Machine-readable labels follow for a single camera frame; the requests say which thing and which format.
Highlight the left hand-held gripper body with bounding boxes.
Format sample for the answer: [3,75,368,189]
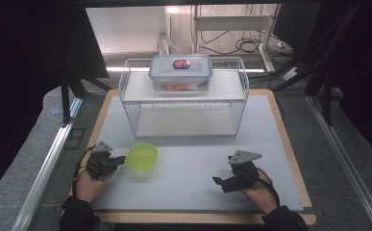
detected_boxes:
[85,141,118,181]

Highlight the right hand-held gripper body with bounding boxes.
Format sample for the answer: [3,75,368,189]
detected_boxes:
[226,149,263,194]

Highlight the green round lidded container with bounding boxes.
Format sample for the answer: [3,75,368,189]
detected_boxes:
[124,141,160,172]

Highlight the white wire rack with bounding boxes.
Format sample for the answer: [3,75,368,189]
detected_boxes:
[118,57,250,140]

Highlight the clear food container blue seal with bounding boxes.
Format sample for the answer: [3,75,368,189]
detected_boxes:
[148,54,213,93]

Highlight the person's right hand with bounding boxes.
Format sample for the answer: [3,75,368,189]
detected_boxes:
[238,167,280,216]

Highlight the person's left hand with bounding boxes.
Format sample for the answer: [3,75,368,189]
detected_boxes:
[75,167,114,204]

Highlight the pale grey table mat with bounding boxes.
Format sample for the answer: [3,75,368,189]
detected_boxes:
[91,93,305,213]

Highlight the wooden table board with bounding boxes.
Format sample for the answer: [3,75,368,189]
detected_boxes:
[69,89,318,226]

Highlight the black metal stand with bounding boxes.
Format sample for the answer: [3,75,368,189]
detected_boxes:
[60,76,113,127]

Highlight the white power strip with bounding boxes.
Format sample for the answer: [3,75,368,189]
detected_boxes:
[282,66,301,82]

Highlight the black curtain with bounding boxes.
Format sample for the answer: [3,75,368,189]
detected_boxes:
[0,0,111,208]

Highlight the white cabinet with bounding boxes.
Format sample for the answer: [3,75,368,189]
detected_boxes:
[85,6,172,56]

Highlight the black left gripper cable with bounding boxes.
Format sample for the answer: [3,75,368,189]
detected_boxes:
[71,146,96,197]

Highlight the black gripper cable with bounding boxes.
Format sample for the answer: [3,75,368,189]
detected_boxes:
[256,168,282,207]
[71,146,96,197]

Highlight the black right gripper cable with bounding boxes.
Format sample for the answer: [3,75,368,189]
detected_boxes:
[256,168,282,207]

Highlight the aluminium rail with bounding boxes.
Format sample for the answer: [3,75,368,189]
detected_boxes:
[306,95,372,231]
[11,96,85,231]

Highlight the black floor cables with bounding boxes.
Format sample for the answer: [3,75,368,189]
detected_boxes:
[198,29,273,56]

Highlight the white desk frame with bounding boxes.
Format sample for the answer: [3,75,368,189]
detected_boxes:
[190,4,283,73]

